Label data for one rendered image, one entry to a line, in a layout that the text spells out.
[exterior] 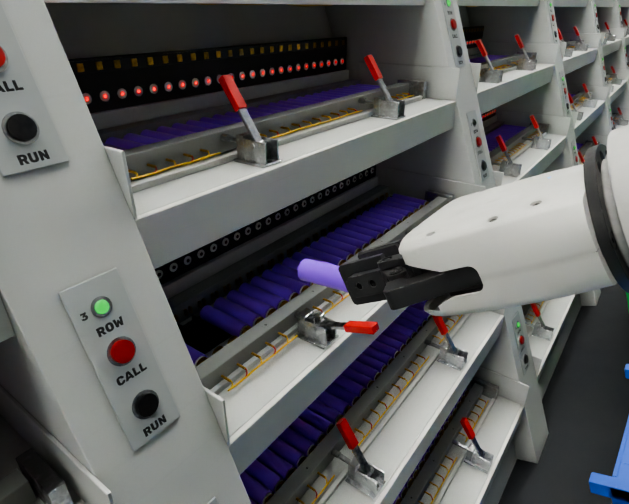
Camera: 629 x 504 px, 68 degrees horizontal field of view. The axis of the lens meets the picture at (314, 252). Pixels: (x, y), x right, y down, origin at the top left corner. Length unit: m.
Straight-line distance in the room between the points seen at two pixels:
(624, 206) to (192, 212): 0.29
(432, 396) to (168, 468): 0.44
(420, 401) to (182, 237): 0.45
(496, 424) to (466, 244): 0.76
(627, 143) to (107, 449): 0.34
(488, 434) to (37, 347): 0.79
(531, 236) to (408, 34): 0.66
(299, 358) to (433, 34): 0.57
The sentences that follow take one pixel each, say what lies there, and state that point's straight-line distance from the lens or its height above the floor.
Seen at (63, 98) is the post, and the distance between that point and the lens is 0.36.
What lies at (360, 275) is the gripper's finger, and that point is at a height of 0.65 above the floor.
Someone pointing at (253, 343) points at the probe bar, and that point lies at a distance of 0.48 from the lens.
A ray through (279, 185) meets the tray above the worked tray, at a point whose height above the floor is 0.71.
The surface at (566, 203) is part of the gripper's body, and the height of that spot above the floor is 0.69.
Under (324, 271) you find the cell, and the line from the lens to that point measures 0.36.
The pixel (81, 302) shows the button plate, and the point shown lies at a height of 0.70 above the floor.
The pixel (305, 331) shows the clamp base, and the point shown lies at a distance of 0.51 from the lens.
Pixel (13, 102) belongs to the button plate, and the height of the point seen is 0.82.
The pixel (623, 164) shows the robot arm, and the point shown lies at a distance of 0.24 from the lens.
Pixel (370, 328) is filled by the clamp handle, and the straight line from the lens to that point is 0.45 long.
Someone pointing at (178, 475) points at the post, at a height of 0.55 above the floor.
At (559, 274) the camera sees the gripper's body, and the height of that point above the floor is 0.66.
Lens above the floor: 0.75
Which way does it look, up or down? 14 degrees down
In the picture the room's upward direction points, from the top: 18 degrees counter-clockwise
